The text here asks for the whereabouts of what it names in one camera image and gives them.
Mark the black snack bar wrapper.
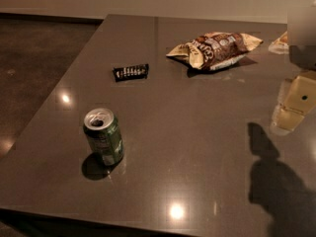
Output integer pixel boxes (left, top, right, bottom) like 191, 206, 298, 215
113, 64, 149, 82

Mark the clear plastic snack packet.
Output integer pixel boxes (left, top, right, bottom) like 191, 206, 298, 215
269, 32, 289, 54

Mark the green soda can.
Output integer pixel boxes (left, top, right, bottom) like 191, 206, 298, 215
83, 108, 123, 166

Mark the brown chip bag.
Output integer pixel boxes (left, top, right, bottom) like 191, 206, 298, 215
166, 32, 263, 71

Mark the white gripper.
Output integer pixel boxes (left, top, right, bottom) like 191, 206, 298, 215
271, 45, 316, 135

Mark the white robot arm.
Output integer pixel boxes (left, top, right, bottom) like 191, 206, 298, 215
269, 4, 316, 135

